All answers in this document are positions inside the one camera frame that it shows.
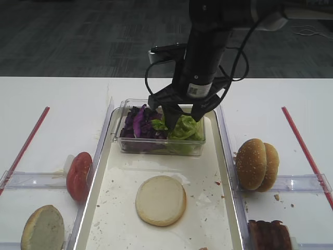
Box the clear left long tray guide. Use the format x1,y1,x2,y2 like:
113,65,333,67
64,97,114,249

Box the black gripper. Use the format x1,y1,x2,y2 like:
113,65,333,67
148,78,230,131

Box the front sesame bun top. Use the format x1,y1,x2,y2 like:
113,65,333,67
235,139,267,191

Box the white left pusher block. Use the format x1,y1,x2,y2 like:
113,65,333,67
63,155,75,175

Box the black cable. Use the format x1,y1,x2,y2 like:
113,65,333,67
144,5,284,98

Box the red strip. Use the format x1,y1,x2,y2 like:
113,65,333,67
281,106,332,208
1,106,50,194

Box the clear plastic salad container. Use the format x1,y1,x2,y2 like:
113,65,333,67
114,99,206,155

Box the left bun half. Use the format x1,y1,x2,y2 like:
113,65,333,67
20,205,65,250

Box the stack of meat patties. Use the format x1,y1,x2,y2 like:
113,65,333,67
248,220,292,250

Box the metal tray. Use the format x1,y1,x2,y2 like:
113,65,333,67
75,111,242,249

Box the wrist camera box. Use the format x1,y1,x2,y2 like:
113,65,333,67
148,43,187,64

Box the right red strip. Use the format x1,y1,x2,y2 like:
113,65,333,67
281,106,332,208

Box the clear right upper divider rail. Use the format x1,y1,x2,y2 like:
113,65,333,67
235,173,333,195

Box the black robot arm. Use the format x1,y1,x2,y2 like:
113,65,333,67
147,1,287,130

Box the tomato slices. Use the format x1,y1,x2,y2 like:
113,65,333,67
66,152,92,203

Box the clear right long tray guide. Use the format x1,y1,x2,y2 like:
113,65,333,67
215,105,253,249

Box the left red strip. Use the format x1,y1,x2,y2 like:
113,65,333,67
1,106,50,194

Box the rear sesame bun top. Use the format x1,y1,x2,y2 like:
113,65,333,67
256,143,279,192

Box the sesame bun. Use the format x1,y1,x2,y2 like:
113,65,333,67
235,139,267,191
256,143,279,192

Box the green lettuce in container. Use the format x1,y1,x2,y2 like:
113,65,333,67
150,115,204,155

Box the clear left upper divider rail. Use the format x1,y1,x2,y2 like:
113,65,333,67
1,171,66,190

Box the bun bottom on tray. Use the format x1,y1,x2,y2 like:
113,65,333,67
135,176,187,227

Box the clear long tray guide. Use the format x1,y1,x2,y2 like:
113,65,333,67
64,97,114,249
215,105,253,249

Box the clear divider rail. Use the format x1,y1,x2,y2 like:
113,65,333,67
235,173,333,195
1,171,66,190

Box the purple cabbage leaves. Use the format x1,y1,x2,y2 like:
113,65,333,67
120,104,168,140

